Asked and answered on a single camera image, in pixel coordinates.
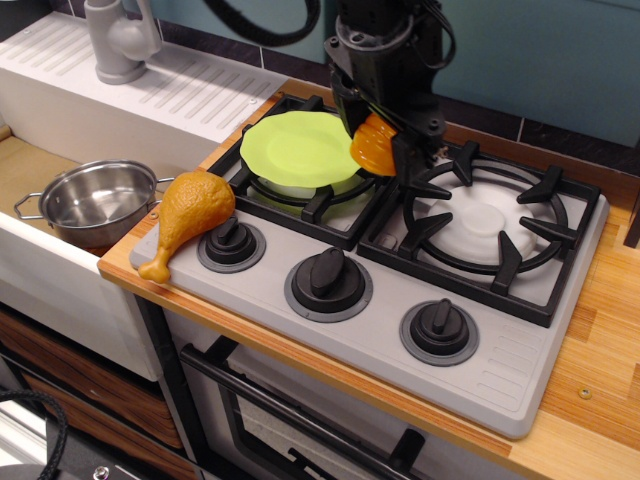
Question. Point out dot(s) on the small steel pot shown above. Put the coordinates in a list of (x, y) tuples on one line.
[(94, 205)]

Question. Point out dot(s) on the white right burner disc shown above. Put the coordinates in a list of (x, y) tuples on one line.
[(479, 213)]

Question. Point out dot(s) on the middle black stove knob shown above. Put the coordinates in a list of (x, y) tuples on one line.
[(329, 287)]

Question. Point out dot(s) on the black stove knob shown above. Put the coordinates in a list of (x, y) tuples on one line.
[(439, 333), (232, 247), (329, 287)]

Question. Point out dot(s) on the orange toy pumpkin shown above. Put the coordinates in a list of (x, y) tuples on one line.
[(371, 146)]

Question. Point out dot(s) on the left black burner grate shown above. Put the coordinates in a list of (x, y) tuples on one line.
[(337, 215)]

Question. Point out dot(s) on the right black burner grate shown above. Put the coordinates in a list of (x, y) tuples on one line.
[(533, 289)]

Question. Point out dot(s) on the left black stove knob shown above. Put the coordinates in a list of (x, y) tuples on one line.
[(232, 247)]

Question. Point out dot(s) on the toy chicken drumstick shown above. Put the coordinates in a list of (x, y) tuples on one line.
[(194, 203)]

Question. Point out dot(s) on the grey toy stove top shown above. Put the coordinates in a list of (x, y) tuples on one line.
[(500, 386)]

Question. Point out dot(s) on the toy oven door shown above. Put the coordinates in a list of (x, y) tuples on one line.
[(275, 422)]

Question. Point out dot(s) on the black burner grate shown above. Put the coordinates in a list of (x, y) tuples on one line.
[(337, 215), (533, 289)]

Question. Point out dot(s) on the white toy sink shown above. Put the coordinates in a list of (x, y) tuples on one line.
[(57, 115)]

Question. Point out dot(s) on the black oven door handle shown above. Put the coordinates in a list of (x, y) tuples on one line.
[(397, 466)]

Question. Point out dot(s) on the wooden drawer front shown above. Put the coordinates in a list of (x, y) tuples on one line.
[(105, 403)]

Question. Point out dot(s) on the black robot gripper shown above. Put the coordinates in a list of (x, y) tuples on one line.
[(384, 61)]

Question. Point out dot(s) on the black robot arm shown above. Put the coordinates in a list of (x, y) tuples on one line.
[(384, 57)]

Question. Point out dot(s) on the right black stove knob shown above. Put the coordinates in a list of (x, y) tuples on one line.
[(439, 333)]

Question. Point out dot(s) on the light green plate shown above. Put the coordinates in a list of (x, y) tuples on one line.
[(304, 149)]

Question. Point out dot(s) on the grey toy faucet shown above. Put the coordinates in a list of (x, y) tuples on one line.
[(121, 45)]

